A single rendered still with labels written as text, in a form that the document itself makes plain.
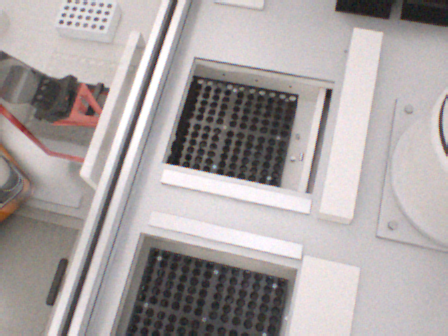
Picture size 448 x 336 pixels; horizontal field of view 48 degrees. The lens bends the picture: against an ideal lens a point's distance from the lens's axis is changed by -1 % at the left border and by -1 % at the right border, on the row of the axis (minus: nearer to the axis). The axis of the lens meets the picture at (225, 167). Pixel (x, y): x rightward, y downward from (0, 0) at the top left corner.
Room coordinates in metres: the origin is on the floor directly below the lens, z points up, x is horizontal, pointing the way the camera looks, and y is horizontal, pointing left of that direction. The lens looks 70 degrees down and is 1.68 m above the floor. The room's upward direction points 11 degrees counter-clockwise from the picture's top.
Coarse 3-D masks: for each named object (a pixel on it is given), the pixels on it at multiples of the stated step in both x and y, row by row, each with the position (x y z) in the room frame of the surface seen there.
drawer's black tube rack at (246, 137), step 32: (192, 96) 0.43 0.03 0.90; (224, 96) 0.42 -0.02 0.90; (256, 96) 0.41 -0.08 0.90; (288, 96) 0.40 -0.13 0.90; (192, 128) 0.37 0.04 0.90; (224, 128) 0.36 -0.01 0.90; (256, 128) 0.36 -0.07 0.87; (288, 128) 0.34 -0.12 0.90; (192, 160) 0.31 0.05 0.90; (224, 160) 0.30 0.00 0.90; (256, 160) 0.29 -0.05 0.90
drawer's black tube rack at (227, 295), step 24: (168, 264) 0.15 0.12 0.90; (192, 264) 0.14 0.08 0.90; (216, 264) 0.14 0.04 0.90; (144, 288) 0.12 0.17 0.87; (168, 288) 0.12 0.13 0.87; (192, 288) 0.11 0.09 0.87; (216, 288) 0.10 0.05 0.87; (240, 288) 0.09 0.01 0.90; (264, 288) 0.09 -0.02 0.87; (144, 312) 0.08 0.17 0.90; (168, 312) 0.08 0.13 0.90; (192, 312) 0.07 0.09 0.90; (216, 312) 0.06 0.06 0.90; (240, 312) 0.06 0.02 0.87; (264, 312) 0.05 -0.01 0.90
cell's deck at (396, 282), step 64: (320, 0) 0.55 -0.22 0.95; (192, 64) 0.47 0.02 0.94; (256, 64) 0.44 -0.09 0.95; (320, 64) 0.42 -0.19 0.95; (384, 64) 0.40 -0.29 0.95; (384, 128) 0.29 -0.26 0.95; (192, 192) 0.24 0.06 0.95; (320, 192) 0.20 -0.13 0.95; (128, 256) 0.16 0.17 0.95; (256, 256) 0.13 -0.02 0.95; (320, 256) 0.11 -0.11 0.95; (384, 256) 0.09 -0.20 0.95; (384, 320) 0.00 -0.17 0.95
